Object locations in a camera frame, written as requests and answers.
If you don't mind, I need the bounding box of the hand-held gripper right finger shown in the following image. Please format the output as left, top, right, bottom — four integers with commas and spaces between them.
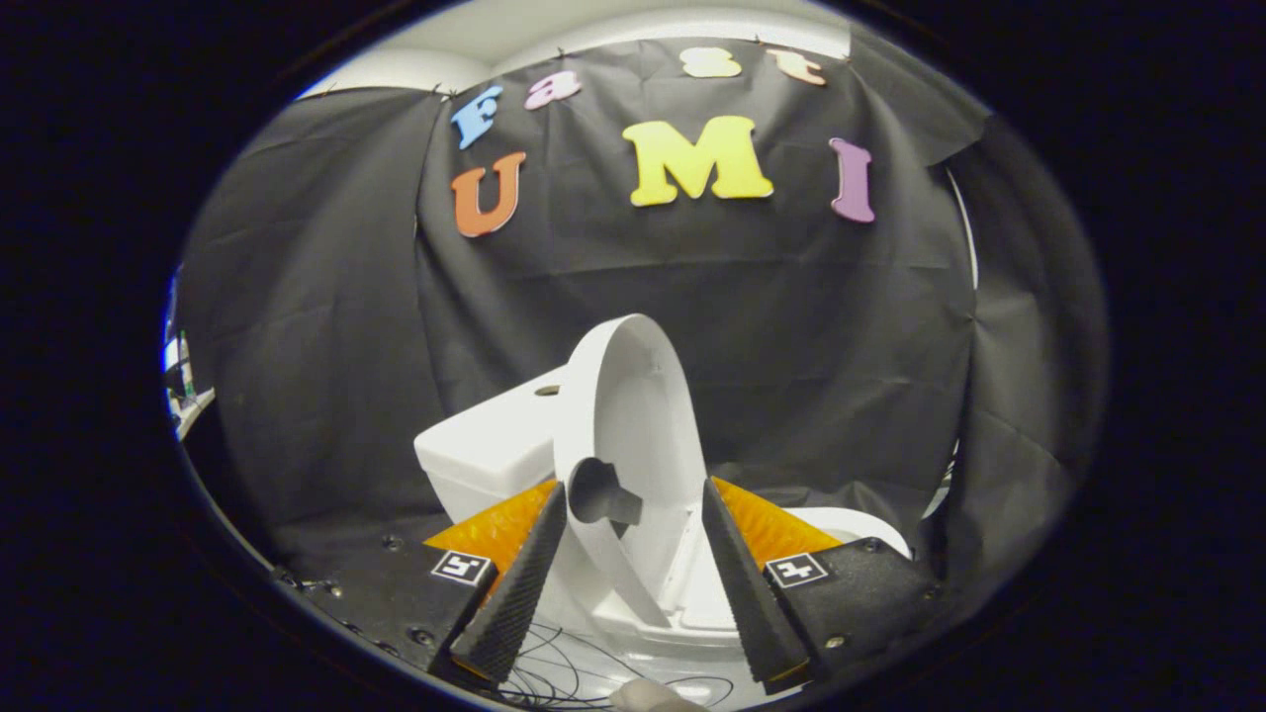
700, 477, 943, 693

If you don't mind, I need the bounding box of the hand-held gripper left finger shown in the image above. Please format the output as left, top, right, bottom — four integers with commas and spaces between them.
272, 481, 569, 685

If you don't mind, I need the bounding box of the white toilet lid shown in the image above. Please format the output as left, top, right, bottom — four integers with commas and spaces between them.
552, 313, 709, 629

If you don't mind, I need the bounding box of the white toilet seat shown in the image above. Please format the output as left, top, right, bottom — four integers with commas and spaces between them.
791, 506, 911, 557

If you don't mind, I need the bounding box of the black backdrop cloth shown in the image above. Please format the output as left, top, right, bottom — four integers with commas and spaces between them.
168, 20, 1109, 614

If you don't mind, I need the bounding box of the distant room clutter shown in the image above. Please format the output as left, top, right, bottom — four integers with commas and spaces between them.
163, 277, 216, 438

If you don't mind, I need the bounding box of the thin black cable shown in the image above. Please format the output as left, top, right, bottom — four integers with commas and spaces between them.
492, 621, 735, 709

